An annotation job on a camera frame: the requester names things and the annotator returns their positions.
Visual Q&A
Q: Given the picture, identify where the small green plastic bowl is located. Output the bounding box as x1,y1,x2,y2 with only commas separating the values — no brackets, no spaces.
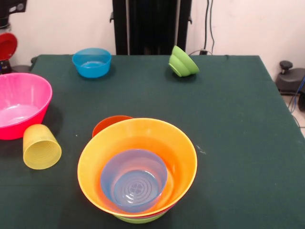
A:
168,45,200,78

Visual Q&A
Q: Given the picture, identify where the yellow plastic cup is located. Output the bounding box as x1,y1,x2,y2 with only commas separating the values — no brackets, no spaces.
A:
22,124,62,170

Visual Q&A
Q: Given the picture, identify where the large green plastic bowl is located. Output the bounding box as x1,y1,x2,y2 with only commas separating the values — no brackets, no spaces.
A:
113,211,167,224

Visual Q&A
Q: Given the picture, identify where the black wall cable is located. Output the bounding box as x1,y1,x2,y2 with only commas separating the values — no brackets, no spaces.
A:
203,0,216,54

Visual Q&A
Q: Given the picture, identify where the orange plastic bowl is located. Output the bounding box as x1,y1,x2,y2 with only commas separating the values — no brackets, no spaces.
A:
77,117,198,218

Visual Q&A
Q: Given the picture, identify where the blue plastic bowl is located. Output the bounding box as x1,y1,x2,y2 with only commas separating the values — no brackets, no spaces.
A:
71,47,112,79
100,149,168,214

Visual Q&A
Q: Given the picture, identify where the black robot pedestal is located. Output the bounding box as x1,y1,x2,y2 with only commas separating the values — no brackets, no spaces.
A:
110,0,193,56

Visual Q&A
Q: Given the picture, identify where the red plastic bowl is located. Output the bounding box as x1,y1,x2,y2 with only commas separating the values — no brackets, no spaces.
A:
92,115,133,138

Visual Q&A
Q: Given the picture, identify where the black stand base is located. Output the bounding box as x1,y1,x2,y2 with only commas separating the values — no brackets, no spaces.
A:
275,60,305,96
0,59,33,74

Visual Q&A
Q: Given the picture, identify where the pink plastic bowl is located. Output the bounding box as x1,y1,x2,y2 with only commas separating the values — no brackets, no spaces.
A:
0,73,53,128
0,73,53,141

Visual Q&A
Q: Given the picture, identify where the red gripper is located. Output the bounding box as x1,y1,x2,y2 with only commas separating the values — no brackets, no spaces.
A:
0,32,19,62

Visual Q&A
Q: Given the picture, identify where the dark green table cloth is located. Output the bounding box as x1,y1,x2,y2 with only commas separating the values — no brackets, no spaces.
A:
0,54,305,229

